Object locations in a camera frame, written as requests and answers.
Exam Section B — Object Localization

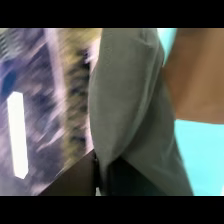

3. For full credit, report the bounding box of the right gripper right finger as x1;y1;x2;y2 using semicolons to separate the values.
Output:
107;155;166;197

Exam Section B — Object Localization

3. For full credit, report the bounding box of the olive green garment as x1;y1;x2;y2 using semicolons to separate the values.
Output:
87;28;194;197

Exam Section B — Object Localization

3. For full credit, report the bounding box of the brown garment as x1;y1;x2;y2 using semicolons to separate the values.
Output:
162;28;224;125

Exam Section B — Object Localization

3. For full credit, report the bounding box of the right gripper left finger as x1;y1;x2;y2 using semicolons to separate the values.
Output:
39;149;100;197

